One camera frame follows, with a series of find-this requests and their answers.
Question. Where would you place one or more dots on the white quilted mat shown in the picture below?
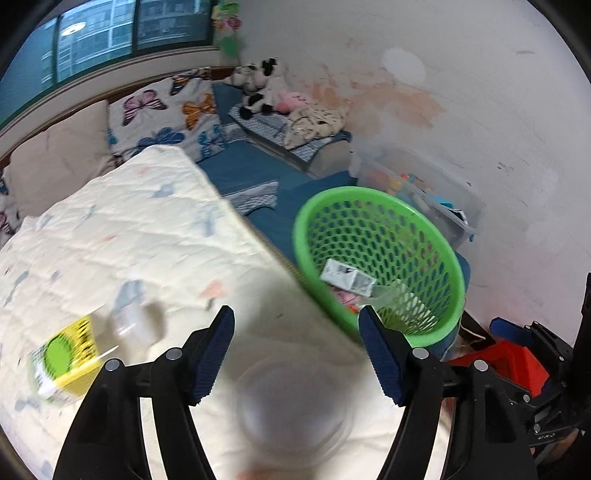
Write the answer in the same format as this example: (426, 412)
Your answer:
(155, 230)

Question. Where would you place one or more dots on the beige cushion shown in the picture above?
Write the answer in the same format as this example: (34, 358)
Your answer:
(59, 161)

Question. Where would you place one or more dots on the white blue milk carton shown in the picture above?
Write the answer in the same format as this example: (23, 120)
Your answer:
(348, 278)

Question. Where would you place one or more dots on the blue sofa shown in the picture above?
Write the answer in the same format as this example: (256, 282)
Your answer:
(243, 165)

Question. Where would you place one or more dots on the spotted cream cloth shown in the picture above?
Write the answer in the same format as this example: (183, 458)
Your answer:
(312, 122)

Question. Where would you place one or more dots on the yellow green drink carton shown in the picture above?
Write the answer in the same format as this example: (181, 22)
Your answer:
(62, 369)

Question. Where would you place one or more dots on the butterfly pillow right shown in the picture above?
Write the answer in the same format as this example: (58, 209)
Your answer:
(178, 111)

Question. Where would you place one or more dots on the pink plush toy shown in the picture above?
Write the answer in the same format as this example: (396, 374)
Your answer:
(288, 101)

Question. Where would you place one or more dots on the butterfly pillow left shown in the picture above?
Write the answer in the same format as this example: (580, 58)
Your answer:
(10, 220)

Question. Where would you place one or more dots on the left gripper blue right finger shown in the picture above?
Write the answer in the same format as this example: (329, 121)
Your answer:
(387, 350)

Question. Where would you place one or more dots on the pink snack wrapper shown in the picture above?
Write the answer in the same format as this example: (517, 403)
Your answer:
(349, 300)

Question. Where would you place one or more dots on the black white cow plush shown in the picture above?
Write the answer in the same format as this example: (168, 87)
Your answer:
(261, 85)

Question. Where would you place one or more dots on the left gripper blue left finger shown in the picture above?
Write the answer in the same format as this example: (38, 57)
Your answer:
(206, 361)

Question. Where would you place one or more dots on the butterfly pillow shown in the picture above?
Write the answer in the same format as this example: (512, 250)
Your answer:
(10, 220)
(178, 111)

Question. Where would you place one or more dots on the green plastic waste basket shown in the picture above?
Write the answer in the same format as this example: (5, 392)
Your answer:
(393, 243)

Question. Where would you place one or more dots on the clear plastic storage box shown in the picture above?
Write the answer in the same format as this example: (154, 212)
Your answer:
(447, 202)

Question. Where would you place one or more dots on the window with green frame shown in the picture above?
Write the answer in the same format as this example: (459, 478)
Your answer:
(83, 36)

